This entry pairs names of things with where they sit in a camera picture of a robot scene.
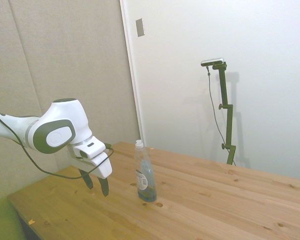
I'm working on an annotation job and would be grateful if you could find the clear dish soap bottle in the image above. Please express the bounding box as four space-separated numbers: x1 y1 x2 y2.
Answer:
134 139 158 203

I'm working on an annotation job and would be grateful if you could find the grey wall switch plate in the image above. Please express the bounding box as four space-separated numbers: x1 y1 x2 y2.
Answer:
135 18 146 38

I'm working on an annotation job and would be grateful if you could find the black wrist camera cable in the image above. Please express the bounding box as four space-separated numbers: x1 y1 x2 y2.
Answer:
0 109 114 180

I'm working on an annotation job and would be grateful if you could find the dark green camera stand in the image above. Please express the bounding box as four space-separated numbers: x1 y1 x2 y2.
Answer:
212 62 237 165

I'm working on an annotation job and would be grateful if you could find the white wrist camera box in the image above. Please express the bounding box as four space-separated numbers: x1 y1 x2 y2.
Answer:
72 138 107 159

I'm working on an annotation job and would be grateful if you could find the white door frame strip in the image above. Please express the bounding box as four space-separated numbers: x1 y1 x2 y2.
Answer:
119 0 145 146

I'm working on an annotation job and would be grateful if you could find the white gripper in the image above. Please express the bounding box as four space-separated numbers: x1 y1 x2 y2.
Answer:
66 143 113 198

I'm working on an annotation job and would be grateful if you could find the silver exterior camera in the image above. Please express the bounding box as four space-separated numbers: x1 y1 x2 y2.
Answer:
200 57 225 67

